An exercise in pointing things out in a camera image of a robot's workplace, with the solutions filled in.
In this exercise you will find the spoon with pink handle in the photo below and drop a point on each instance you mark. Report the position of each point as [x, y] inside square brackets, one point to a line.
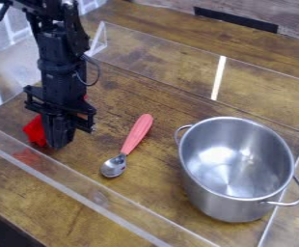
[115, 165]

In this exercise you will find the silver steel pot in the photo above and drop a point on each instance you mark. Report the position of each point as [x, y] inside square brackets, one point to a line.
[236, 167]

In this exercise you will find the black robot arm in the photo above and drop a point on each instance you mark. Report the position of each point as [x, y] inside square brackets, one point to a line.
[62, 43]

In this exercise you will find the clear acrylic front barrier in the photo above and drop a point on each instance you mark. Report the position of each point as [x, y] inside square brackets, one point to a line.
[129, 214]

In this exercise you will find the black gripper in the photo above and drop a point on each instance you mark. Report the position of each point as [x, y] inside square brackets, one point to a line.
[58, 101]

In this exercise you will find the red rectangular block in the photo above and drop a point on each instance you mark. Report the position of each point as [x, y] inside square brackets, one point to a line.
[34, 133]

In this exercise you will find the black strip on table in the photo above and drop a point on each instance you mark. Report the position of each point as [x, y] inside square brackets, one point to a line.
[239, 20]

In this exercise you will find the clear acrylic triangle bracket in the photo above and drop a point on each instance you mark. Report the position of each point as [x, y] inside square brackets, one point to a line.
[98, 40]

